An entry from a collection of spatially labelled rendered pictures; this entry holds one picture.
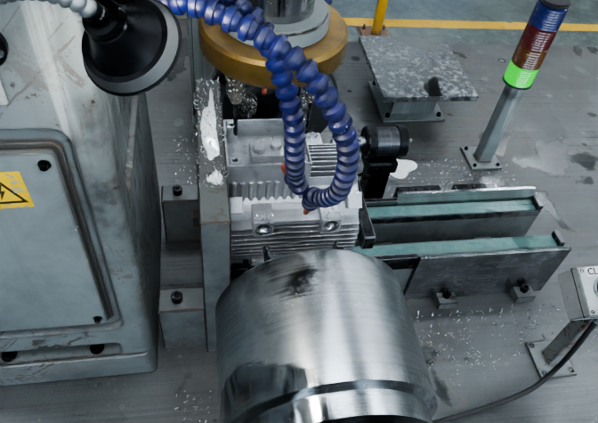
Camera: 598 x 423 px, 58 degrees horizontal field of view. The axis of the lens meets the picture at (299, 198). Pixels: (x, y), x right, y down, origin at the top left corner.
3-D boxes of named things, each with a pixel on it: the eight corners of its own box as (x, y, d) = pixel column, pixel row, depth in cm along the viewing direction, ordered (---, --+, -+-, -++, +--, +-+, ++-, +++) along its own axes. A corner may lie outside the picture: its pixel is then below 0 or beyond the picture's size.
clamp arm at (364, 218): (327, 142, 102) (357, 250, 85) (329, 129, 100) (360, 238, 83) (345, 141, 103) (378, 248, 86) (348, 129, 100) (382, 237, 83)
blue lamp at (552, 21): (536, 31, 104) (546, 10, 101) (523, 15, 108) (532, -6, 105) (564, 32, 105) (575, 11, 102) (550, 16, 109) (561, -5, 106)
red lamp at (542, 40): (527, 52, 108) (536, 31, 104) (514, 36, 112) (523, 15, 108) (554, 52, 109) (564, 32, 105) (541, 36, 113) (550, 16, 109)
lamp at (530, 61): (518, 71, 111) (527, 52, 108) (506, 54, 115) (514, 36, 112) (545, 71, 112) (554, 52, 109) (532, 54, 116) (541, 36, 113)
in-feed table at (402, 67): (374, 135, 136) (383, 97, 127) (351, 72, 153) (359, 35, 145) (463, 133, 140) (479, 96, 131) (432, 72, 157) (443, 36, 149)
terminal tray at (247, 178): (227, 202, 79) (227, 167, 74) (222, 153, 86) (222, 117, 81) (307, 199, 81) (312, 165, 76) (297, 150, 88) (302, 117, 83)
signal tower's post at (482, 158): (471, 170, 130) (545, 9, 100) (459, 148, 135) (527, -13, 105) (502, 169, 132) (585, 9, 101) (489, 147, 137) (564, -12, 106)
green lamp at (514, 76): (509, 89, 114) (518, 71, 111) (498, 72, 118) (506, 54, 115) (536, 89, 115) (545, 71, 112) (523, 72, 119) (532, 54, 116)
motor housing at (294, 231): (229, 285, 88) (229, 207, 74) (222, 199, 100) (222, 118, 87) (348, 276, 91) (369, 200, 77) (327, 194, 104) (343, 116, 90)
